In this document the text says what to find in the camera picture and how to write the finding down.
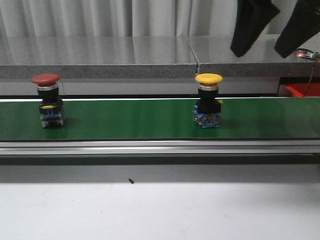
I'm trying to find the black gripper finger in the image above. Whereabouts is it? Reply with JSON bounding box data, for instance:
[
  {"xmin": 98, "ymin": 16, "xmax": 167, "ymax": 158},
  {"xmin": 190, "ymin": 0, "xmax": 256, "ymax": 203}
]
[
  {"xmin": 274, "ymin": 0, "xmax": 320, "ymax": 58},
  {"xmin": 230, "ymin": 0, "xmax": 280, "ymax": 57}
]

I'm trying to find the small green circuit board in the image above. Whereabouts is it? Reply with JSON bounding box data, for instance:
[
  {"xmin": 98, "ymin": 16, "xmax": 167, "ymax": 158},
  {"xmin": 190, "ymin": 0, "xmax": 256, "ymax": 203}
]
[{"xmin": 296, "ymin": 50, "xmax": 320, "ymax": 60}]

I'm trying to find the grey stone countertop right slab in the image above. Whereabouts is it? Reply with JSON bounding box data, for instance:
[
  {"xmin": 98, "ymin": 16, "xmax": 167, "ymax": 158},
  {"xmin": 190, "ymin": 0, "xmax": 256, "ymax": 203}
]
[{"xmin": 188, "ymin": 34, "xmax": 315, "ymax": 78}]

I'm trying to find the grey stone countertop slab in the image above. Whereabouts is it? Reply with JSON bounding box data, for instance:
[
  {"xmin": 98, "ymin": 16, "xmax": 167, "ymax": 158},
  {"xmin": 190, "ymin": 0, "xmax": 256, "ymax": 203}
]
[
  {"xmin": 188, "ymin": 34, "xmax": 315, "ymax": 78},
  {"xmin": 0, "ymin": 36, "xmax": 197, "ymax": 79}
]

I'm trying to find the red plastic tray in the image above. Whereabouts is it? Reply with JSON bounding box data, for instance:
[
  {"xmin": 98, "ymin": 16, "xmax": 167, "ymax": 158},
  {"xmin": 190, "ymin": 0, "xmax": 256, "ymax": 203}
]
[{"xmin": 285, "ymin": 83, "xmax": 320, "ymax": 98}]

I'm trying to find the white cabinet front panel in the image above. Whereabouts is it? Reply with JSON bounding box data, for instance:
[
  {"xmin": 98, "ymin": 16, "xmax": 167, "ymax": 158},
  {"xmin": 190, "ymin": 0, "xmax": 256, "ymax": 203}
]
[{"xmin": 0, "ymin": 77, "xmax": 280, "ymax": 97}]

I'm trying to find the green conveyor belt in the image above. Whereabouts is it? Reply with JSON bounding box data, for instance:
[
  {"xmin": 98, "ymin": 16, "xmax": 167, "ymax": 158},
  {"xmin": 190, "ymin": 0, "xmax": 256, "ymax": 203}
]
[{"xmin": 0, "ymin": 97, "xmax": 320, "ymax": 141}]

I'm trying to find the grey stone countertop left slab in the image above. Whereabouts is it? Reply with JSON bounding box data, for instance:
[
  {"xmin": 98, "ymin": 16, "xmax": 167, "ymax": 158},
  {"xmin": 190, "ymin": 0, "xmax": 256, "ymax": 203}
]
[{"xmin": 0, "ymin": 36, "xmax": 197, "ymax": 79}]

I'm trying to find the red button yellow latch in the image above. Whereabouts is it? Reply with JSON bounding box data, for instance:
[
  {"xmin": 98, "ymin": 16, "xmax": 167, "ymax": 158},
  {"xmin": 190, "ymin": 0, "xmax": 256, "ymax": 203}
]
[{"xmin": 32, "ymin": 73, "xmax": 66, "ymax": 128}]

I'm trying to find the grey pleated curtain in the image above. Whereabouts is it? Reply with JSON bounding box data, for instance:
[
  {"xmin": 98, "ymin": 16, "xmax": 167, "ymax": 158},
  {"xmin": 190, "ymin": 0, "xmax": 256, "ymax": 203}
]
[{"xmin": 0, "ymin": 0, "xmax": 307, "ymax": 38}]

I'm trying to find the red black wire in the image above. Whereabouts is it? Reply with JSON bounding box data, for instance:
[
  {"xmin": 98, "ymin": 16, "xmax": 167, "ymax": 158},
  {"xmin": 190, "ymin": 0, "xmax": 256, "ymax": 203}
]
[{"xmin": 296, "ymin": 47, "xmax": 319, "ymax": 98}]

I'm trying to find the aluminium conveyor frame rail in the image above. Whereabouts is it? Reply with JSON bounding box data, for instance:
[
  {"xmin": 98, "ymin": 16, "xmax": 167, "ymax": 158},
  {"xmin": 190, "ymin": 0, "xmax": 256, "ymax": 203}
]
[{"xmin": 0, "ymin": 139, "xmax": 320, "ymax": 156}]

